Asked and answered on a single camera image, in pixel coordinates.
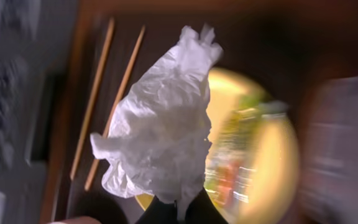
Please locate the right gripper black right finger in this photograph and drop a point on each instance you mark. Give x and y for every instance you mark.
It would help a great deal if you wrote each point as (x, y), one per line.
(202, 211)

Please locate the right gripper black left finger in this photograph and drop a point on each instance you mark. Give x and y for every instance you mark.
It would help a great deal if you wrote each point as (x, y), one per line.
(159, 213)

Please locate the white tissue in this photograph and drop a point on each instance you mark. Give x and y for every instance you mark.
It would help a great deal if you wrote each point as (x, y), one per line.
(158, 136)

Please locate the green orange snack wrapper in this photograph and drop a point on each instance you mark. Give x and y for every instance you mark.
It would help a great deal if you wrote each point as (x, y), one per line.
(229, 169)

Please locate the wooden chopstick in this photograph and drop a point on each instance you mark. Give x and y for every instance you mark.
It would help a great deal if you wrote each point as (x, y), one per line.
(92, 98)
(120, 93)

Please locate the grey dishwasher rack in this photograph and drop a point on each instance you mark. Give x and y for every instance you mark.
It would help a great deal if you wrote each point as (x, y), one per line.
(20, 181)

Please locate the clear plastic waste bin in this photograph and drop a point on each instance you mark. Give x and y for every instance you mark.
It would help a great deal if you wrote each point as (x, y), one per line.
(329, 183)

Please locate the yellow round plate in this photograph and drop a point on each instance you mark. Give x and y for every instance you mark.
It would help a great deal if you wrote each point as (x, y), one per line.
(274, 182)

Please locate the dark brown serving tray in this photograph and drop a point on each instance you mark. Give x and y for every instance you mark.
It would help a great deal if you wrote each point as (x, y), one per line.
(291, 48)

